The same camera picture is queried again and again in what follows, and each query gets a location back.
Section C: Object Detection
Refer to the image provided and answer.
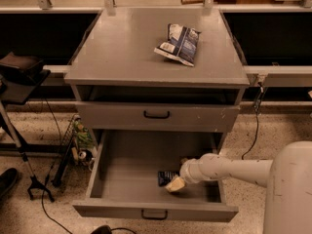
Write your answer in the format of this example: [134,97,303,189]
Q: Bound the black power adapter with cable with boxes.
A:
[241,81,265,161]

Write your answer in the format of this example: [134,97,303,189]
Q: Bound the open grey middle drawer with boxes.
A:
[73,131,238,222]

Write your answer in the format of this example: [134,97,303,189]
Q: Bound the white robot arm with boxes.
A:
[166,141,312,234]

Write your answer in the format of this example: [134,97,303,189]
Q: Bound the blue rxbar blueberry bar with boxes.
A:
[158,171,179,186]

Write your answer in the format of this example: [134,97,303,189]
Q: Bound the black shoe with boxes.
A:
[0,168,19,198]

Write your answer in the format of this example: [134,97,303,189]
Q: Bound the grey drawer cabinet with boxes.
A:
[65,7,249,149]

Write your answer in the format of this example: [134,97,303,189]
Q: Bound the black object bottom edge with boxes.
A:
[91,225,136,234]

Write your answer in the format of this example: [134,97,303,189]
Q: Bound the black floor cable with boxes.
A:
[25,97,76,234]

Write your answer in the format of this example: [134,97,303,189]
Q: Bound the blue white chip bag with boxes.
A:
[154,23,200,67]

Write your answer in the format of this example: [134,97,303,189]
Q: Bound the closed grey upper drawer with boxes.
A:
[76,101,239,133]

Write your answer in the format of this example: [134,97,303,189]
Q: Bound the black tray on stand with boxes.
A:
[0,52,51,105]

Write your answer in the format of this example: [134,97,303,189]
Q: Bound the wire basket with items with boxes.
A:
[52,114,97,187]

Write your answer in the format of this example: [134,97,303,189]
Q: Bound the black tripod stand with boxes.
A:
[0,101,55,202]

